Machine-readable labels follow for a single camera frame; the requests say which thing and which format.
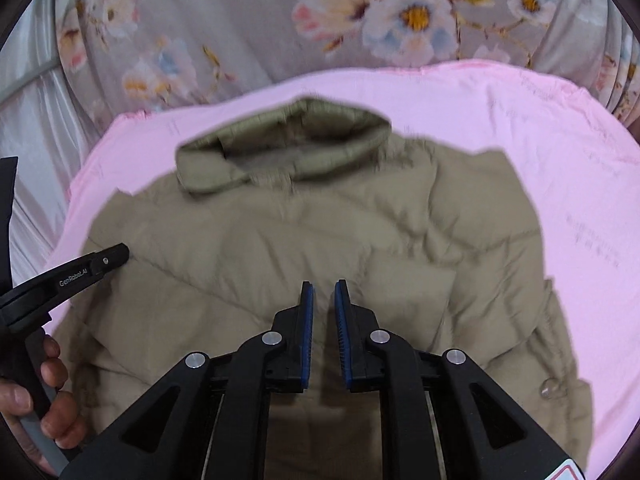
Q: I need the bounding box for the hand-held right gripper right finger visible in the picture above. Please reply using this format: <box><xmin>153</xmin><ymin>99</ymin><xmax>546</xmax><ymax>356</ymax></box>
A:
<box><xmin>333</xmin><ymin>280</ymin><xmax>587</xmax><ymax>480</ymax></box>

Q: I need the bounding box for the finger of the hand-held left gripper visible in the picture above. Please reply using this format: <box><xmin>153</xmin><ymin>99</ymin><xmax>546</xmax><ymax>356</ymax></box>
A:
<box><xmin>0</xmin><ymin>242</ymin><xmax>131</xmax><ymax>322</ymax></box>

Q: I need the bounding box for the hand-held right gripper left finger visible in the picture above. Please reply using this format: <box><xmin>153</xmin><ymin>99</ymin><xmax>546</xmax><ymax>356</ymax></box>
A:
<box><xmin>60</xmin><ymin>281</ymin><xmax>316</xmax><ymax>480</ymax></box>

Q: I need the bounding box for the khaki puffer jacket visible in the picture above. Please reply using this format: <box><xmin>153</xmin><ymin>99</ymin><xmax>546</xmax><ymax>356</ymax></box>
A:
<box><xmin>51</xmin><ymin>98</ymin><xmax>595</xmax><ymax>480</ymax></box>

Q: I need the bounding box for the white satin cloth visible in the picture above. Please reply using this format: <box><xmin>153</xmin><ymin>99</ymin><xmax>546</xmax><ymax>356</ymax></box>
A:
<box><xmin>0</xmin><ymin>0</ymin><xmax>103</xmax><ymax>273</ymax></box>

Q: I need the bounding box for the pink blanket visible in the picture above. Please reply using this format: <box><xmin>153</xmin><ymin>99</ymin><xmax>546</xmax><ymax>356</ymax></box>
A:
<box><xmin>42</xmin><ymin>59</ymin><xmax>640</xmax><ymax>480</ymax></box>

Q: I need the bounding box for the grey floral bed sheet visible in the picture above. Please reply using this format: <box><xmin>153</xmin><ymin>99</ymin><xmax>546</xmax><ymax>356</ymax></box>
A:
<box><xmin>50</xmin><ymin>0</ymin><xmax>640</xmax><ymax>133</ymax></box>

